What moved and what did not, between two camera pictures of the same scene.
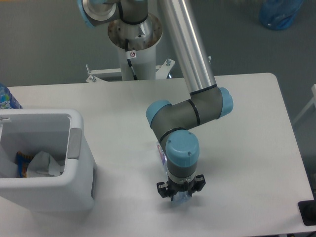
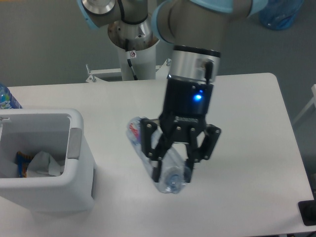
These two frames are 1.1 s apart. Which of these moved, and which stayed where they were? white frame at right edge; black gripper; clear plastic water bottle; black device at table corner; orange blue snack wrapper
Moved: black gripper; clear plastic water bottle
Stayed: black device at table corner; white frame at right edge; orange blue snack wrapper
